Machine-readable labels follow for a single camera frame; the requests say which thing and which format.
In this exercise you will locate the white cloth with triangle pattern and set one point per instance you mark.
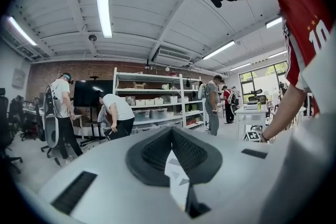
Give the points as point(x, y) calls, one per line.
point(176, 178)

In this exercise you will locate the large black screen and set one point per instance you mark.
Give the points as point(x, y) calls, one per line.
point(89, 93)

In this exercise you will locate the person's right forearm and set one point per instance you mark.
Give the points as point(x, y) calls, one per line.
point(283, 115)

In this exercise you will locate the ceiling strip light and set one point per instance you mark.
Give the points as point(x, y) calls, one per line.
point(219, 49)
point(240, 66)
point(278, 54)
point(273, 22)
point(103, 8)
point(22, 31)

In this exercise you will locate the white metal-leg table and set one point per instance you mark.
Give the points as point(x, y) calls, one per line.
point(249, 115)

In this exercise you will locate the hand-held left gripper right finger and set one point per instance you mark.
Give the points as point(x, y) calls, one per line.
point(231, 165)

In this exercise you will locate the group of shelf storage bins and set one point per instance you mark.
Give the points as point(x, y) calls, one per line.
point(141, 114)

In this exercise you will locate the grey white backpack pod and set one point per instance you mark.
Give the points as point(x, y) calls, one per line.
point(202, 91)
point(51, 131)

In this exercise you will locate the wooden toy animal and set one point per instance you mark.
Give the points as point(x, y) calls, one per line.
point(139, 85)

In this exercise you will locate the wide white shelving unit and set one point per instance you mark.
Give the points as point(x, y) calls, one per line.
point(147, 77)

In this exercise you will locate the white box device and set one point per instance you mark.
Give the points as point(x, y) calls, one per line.
point(250, 107)

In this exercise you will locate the narrow white shelving unit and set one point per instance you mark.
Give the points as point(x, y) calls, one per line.
point(194, 112)

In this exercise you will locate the large black-framed window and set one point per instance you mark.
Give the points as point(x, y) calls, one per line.
point(258, 78)

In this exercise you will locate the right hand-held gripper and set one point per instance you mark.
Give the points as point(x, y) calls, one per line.
point(253, 136)

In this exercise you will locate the ceiling dome camera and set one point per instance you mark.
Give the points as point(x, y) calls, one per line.
point(92, 37)

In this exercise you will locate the purple wristband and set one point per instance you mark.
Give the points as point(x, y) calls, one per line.
point(264, 137)

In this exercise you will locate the ceiling air conditioner unit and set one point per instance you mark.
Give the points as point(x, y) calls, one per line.
point(170, 56)

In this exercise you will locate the green box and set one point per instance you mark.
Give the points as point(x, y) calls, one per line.
point(191, 107)

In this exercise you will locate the red flat box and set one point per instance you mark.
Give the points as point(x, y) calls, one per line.
point(193, 122)

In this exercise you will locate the black tablet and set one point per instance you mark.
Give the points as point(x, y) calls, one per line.
point(118, 132)

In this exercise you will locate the grey wall panel box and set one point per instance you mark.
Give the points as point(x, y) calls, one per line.
point(18, 78)

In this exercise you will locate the green bottle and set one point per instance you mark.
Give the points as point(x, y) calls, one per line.
point(259, 106)

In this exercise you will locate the grey mesh office chair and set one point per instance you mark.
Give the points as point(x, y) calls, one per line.
point(257, 98)

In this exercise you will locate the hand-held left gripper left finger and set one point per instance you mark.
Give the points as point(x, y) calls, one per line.
point(105, 178)

